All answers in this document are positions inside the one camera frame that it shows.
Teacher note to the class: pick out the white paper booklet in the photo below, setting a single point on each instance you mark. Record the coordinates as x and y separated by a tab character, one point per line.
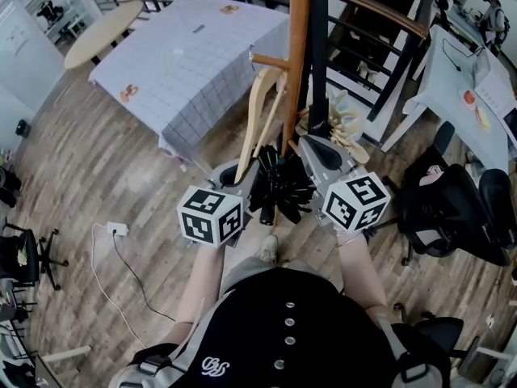
494	93

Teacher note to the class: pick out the long black umbrella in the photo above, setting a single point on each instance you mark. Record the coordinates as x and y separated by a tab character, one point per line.
319	55

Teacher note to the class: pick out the white furniture frame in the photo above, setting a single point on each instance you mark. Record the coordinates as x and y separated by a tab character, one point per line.
68	353

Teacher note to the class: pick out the round wooden table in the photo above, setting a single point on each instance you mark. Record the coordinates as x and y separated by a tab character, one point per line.
101	35

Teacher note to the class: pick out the small white charger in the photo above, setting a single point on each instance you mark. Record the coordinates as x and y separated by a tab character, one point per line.
490	321

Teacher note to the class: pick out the table with checked tablecloth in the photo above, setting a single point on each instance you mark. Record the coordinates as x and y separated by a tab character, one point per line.
182	75

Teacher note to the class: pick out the pale yellow small object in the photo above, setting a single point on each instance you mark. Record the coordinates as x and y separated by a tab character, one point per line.
22	255

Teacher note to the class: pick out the yellow food item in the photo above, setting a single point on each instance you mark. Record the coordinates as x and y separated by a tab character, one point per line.
483	119

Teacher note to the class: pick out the plate with red food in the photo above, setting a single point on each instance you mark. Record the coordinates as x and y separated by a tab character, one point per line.
468	98

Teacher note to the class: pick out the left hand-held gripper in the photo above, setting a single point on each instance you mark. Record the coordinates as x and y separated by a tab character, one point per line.
202	220

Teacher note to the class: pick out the white desk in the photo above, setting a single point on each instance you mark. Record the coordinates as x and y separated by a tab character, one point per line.
444	91

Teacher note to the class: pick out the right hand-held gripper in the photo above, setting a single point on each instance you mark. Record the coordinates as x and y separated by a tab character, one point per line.
355	204

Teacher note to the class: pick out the black office chair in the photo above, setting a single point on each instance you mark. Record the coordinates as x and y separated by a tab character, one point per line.
444	208

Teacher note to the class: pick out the black folded umbrella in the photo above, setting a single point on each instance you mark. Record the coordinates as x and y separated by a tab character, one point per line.
282	184

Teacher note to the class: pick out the person's black shirt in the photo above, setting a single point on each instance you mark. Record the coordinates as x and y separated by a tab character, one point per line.
258	317

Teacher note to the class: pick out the person's right forearm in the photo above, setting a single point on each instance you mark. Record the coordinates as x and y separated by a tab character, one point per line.
359	273

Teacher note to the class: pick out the small gray rectangular object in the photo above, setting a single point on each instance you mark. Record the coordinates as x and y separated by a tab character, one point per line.
198	28

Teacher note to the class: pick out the small black box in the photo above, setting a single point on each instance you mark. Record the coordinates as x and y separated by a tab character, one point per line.
23	129

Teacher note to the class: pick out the pink object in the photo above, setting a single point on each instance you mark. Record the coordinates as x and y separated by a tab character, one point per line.
431	175

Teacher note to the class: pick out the wooden hanger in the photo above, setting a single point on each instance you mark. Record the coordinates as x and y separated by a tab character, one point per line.
252	115

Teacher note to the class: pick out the person's beige shoe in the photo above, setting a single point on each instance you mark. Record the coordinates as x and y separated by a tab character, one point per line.
268	249

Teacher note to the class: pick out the black swivel chair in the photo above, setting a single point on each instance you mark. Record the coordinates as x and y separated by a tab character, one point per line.
440	330
32	257

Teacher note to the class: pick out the wooden coat rack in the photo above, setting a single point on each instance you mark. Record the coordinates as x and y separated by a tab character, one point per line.
299	35

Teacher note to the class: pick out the clear plastic container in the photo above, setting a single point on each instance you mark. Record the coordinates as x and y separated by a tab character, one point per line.
481	67

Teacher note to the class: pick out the small orange object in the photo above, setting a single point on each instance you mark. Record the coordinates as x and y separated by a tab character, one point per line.
129	93
229	9

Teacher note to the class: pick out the cream folded umbrella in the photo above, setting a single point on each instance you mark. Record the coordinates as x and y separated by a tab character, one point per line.
347	136

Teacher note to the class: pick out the person's left forearm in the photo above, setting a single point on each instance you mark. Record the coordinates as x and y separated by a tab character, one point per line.
202	281

